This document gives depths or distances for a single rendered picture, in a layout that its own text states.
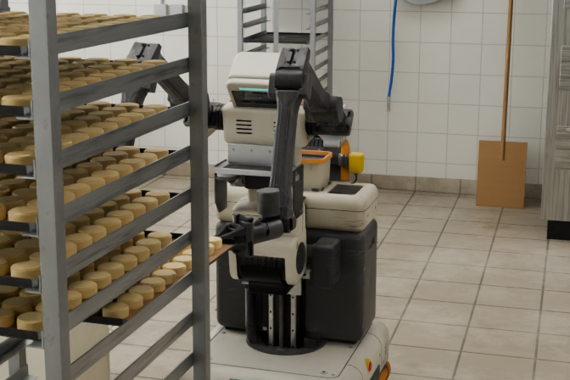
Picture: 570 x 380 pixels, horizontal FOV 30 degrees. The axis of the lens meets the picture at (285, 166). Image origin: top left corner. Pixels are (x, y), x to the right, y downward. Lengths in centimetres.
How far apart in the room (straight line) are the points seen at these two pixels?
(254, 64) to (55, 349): 175
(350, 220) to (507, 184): 336
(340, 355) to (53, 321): 208
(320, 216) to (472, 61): 358
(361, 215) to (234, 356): 64
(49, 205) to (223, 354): 210
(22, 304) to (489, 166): 526
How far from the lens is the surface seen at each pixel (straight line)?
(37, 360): 349
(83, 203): 178
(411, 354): 444
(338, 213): 360
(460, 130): 712
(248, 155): 334
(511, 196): 687
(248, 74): 327
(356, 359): 364
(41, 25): 159
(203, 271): 224
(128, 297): 211
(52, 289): 167
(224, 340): 379
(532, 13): 700
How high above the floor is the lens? 166
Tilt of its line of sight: 12 degrees down
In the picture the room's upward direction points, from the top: straight up
